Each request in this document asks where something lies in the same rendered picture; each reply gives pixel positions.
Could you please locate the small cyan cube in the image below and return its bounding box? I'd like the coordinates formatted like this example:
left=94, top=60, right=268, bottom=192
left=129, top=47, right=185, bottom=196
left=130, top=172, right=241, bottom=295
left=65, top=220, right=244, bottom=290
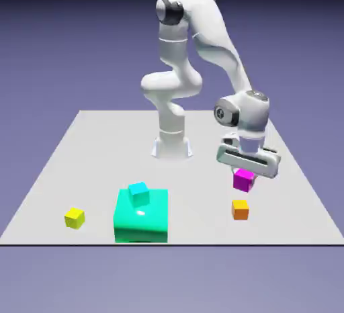
left=128, top=181, right=151, bottom=208

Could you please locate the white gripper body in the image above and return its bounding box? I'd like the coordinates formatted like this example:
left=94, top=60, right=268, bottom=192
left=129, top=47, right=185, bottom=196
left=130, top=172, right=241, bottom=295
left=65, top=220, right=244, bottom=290
left=216, top=140, right=282, bottom=179

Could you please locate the small yellow cube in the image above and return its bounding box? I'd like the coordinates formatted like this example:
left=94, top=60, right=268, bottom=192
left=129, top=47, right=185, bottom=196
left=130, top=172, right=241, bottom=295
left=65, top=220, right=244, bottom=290
left=64, top=207, right=86, bottom=230

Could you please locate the large green box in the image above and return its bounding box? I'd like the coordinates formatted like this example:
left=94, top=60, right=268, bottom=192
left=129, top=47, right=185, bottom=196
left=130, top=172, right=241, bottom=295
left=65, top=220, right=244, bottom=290
left=113, top=188, right=169, bottom=244

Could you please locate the small orange cube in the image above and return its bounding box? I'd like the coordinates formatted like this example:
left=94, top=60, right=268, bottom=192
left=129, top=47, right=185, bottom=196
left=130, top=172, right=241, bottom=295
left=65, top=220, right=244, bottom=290
left=231, top=199, right=250, bottom=221

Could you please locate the small magenta cube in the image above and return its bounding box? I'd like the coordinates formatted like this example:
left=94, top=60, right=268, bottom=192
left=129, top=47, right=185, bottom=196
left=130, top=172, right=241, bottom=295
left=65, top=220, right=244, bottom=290
left=232, top=168, right=255, bottom=193

